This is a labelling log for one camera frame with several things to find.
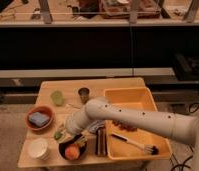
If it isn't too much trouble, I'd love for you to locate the orange bowl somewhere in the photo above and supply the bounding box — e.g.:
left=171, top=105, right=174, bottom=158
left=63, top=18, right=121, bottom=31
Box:
left=25, top=106, right=54, bottom=131

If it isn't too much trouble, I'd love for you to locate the dark metal cup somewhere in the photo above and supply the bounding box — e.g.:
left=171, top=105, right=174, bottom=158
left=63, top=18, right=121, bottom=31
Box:
left=78, top=87, right=90, bottom=104

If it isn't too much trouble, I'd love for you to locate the dark brown rectangular block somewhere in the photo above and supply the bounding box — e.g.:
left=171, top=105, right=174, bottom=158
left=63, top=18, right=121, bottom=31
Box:
left=95, top=128, right=107, bottom=157

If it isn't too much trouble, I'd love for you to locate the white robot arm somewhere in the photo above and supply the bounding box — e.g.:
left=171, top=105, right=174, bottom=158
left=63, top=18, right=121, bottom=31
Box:
left=65, top=98, right=199, bottom=171

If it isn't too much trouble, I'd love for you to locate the yellow banana toy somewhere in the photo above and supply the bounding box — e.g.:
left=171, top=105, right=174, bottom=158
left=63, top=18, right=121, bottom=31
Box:
left=74, top=136, right=87, bottom=147

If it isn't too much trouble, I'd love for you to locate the black bristle brush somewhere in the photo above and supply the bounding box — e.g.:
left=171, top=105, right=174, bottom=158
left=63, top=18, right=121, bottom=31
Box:
left=111, top=133, right=159, bottom=155

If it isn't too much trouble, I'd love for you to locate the green pepper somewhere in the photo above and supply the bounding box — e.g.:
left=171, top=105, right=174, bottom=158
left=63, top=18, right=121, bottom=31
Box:
left=54, top=131, right=64, bottom=141

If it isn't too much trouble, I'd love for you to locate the grey blue cloth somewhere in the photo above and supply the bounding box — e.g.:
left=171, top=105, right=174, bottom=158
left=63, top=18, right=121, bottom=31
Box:
left=87, top=120, right=105, bottom=134

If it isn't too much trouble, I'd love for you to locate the orange peach fruit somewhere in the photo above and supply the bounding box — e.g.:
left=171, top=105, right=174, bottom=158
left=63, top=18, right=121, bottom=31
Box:
left=65, top=145, right=80, bottom=160

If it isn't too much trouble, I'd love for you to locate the yellow plastic tray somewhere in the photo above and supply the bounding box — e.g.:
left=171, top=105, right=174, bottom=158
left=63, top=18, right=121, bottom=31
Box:
left=104, top=87, right=172, bottom=161

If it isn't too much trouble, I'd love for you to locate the light green cup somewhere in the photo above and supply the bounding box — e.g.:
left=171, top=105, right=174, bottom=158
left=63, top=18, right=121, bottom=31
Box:
left=51, top=91, right=64, bottom=106

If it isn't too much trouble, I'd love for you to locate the white cup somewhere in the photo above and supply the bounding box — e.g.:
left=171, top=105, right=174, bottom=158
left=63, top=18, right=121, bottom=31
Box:
left=28, top=138, right=49, bottom=160

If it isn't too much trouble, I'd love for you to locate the small metal spoon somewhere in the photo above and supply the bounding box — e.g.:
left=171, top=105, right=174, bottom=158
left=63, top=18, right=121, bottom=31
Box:
left=66, top=103, right=82, bottom=109

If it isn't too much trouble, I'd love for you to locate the brown dried food pile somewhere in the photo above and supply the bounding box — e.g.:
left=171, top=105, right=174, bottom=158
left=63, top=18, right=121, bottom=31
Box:
left=112, top=121, right=137, bottom=132

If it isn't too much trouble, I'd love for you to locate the blue sponge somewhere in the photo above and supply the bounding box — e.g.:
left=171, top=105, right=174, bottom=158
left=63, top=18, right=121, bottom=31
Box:
left=29, top=112, right=50, bottom=127

